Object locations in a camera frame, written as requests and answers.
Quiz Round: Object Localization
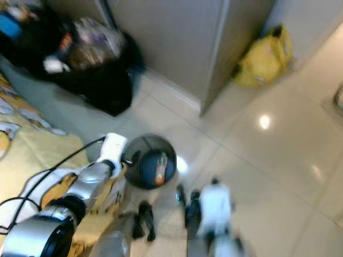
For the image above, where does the round black trash bin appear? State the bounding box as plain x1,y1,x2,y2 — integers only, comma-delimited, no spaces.
122,134,177,191

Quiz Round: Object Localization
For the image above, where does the orange bottle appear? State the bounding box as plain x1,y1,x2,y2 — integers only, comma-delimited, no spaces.
155,153,169,185

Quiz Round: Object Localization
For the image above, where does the black bag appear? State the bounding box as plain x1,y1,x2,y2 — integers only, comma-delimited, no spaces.
0,5,145,117

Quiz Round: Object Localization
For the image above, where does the robot left leg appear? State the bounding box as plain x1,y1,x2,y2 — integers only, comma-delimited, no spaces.
88,201,157,257

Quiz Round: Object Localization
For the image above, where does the yellow egg cartoon blanket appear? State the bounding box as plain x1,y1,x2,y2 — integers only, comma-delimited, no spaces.
0,75,129,257

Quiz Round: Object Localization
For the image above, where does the clear plastic bag of items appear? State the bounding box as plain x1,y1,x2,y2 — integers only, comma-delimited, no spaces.
67,17,124,70

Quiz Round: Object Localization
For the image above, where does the small white item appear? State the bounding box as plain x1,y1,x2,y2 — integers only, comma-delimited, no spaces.
42,56,70,74

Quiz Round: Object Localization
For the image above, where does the yellow bag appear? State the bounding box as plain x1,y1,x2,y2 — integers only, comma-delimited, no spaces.
233,24,294,89

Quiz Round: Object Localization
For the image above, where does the orange packet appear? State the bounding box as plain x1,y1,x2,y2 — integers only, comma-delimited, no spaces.
60,31,74,51

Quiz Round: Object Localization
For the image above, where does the blue item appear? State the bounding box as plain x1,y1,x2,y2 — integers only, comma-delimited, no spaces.
0,13,23,39

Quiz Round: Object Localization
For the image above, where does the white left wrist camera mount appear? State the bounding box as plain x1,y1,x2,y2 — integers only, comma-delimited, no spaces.
99,133,128,175

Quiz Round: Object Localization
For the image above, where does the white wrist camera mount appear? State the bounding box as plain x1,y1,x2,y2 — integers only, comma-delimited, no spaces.
199,185,232,236
99,133,128,175

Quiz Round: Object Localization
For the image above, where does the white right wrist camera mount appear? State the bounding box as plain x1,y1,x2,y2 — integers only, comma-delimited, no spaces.
199,185,232,236

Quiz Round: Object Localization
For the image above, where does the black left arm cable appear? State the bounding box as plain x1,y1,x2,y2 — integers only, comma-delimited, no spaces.
0,137,107,233

